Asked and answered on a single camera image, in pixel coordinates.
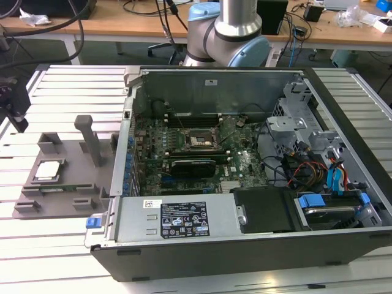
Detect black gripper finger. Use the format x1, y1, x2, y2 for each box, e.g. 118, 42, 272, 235
7, 82, 30, 133

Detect silver CPU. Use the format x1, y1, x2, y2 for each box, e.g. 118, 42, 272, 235
34, 160, 62, 180

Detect metal socket cover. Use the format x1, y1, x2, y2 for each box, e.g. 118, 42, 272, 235
213, 116, 230, 140

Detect CPU socket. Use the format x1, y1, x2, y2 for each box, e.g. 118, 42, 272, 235
183, 127, 223, 151

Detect crumpled white paper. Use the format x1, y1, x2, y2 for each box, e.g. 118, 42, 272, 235
18, 7, 53, 27

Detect grey parts rack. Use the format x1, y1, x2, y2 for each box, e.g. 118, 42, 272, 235
11, 115, 119, 221

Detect black flat case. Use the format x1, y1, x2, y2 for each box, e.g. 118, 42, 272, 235
0, 0, 97, 20

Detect wooden desk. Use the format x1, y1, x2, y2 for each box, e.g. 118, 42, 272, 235
0, 0, 392, 65

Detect black cylindrical part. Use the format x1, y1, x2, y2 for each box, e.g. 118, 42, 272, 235
151, 99, 168, 119

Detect grey power supply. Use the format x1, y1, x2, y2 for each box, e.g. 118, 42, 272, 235
115, 194, 241, 243

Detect black RAM slot bank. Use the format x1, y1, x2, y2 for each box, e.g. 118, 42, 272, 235
165, 149, 232, 165
165, 111, 223, 128

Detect black graphics card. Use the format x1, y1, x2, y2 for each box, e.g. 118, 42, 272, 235
170, 157, 217, 178

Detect small silver heatsink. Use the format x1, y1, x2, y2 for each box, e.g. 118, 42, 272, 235
220, 180, 241, 194

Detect green motherboard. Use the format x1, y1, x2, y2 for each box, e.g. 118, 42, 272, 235
133, 115, 270, 197

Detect black open PC case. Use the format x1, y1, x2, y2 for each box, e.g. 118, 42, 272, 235
84, 66, 392, 282

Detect white power strip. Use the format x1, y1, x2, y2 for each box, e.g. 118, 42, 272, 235
269, 49, 282, 67

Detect silver metal drive cage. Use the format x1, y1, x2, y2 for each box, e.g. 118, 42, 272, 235
265, 76, 344, 160

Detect black plastic shroud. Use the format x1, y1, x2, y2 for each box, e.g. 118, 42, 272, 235
229, 187, 296, 234

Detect small black box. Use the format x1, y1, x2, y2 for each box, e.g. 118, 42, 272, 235
303, 4, 324, 22

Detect blue disk carrier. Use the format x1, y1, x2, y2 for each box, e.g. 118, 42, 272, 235
297, 192, 371, 212

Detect teal box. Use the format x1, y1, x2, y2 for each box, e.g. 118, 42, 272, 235
330, 48, 359, 69

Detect silver hard disk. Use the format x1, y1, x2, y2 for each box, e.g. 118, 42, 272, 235
306, 206, 358, 230

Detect grey flat device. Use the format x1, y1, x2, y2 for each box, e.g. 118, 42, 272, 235
324, 0, 359, 10

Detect clear plastic bag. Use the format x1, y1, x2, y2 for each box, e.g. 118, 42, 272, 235
333, 4, 373, 28

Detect silver metal disk bay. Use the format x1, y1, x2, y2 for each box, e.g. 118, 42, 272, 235
293, 189, 383, 230

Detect white box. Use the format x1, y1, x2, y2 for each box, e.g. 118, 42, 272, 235
372, 17, 392, 34

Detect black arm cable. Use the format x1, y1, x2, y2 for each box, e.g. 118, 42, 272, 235
0, 0, 94, 70

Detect red wire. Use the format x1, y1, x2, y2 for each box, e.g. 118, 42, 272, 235
292, 161, 328, 184

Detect blue flat data wire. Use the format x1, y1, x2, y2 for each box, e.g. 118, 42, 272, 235
326, 156, 345, 195

